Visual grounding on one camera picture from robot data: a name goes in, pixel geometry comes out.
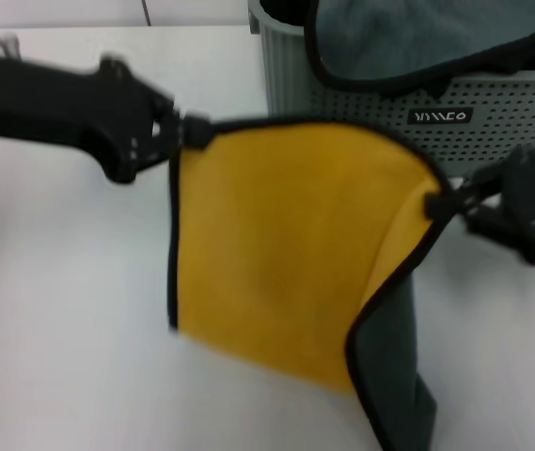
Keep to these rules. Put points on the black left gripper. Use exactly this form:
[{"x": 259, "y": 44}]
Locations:
[{"x": 60, "y": 108}]

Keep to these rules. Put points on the yellow towel with black trim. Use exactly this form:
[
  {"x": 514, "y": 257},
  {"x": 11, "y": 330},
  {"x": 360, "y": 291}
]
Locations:
[{"x": 272, "y": 225}]

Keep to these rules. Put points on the grey perforated storage basket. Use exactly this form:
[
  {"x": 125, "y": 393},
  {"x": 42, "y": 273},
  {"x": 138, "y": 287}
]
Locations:
[{"x": 366, "y": 127}]

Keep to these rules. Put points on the grey towel with black trim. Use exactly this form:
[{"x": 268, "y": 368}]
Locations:
[{"x": 389, "y": 37}]

